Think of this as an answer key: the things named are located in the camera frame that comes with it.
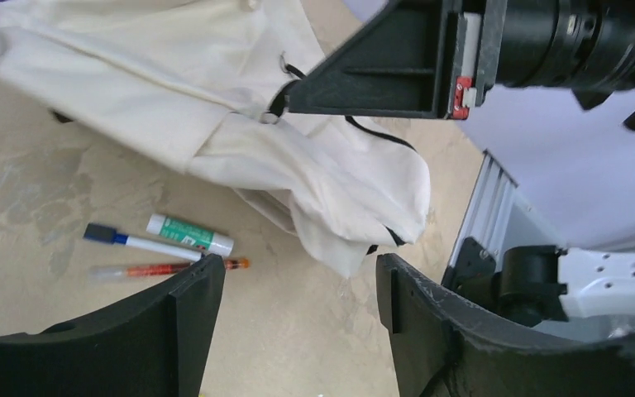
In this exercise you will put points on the blue capped white marker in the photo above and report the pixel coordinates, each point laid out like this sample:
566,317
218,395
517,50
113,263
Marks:
110,235

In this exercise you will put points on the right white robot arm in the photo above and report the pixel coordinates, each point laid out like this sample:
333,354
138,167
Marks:
587,47

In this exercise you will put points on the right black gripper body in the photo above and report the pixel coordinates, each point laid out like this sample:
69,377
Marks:
472,43

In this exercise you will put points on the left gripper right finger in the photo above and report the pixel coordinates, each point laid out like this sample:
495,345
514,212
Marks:
444,345

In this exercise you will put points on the green white glue stick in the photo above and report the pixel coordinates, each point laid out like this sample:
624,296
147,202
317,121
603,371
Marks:
189,234

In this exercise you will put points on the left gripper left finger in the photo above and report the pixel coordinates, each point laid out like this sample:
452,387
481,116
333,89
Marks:
153,343

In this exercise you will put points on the red orange pen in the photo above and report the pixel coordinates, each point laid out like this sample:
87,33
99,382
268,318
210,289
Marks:
110,273

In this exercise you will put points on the beige canvas backpack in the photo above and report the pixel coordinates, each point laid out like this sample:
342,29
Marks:
189,84

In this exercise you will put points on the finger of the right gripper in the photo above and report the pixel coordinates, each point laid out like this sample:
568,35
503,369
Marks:
391,67

